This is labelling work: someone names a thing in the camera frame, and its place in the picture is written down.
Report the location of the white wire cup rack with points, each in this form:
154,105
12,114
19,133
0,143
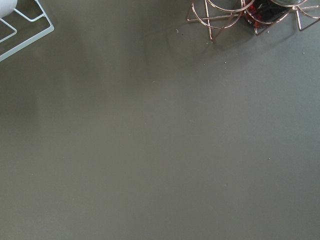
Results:
25,25

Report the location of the copper wire bottle rack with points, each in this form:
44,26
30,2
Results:
220,15

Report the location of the white plastic cup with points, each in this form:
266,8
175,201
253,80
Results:
7,7

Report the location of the tea bottle lower left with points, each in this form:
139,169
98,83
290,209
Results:
262,13

